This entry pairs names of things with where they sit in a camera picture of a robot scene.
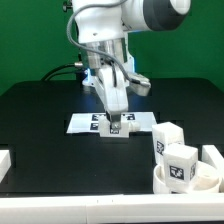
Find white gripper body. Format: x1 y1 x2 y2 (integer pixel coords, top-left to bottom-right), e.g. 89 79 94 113
94 66 151 115

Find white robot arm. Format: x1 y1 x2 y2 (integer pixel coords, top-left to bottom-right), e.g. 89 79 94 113
67 0 191 130

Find white paper with tags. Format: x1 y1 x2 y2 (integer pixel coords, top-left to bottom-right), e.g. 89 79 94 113
66 112 156 134

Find black cables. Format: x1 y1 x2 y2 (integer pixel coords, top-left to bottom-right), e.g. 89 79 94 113
41 61 88 82

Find white obstacle wall left piece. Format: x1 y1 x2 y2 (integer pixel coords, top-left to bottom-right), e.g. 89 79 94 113
0 150 11 183

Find white front rail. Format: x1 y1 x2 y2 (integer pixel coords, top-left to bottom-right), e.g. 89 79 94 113
0 193 224 224

